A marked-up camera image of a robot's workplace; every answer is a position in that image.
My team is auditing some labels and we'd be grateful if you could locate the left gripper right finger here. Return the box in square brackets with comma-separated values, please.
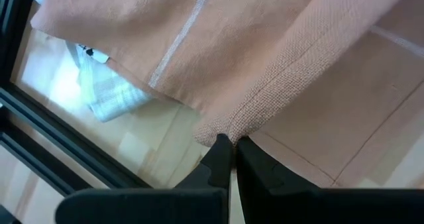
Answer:
[236, 136, 332, 224]

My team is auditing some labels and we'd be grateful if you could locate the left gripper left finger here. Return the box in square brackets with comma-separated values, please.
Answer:
[175, 133, 235, 190]

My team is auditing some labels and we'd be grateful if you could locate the pink towel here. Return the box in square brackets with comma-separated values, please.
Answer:
[29, 0, 424, 189]

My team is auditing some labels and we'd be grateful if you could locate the white towel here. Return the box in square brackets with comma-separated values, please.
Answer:
[31, 0, 154, 123]

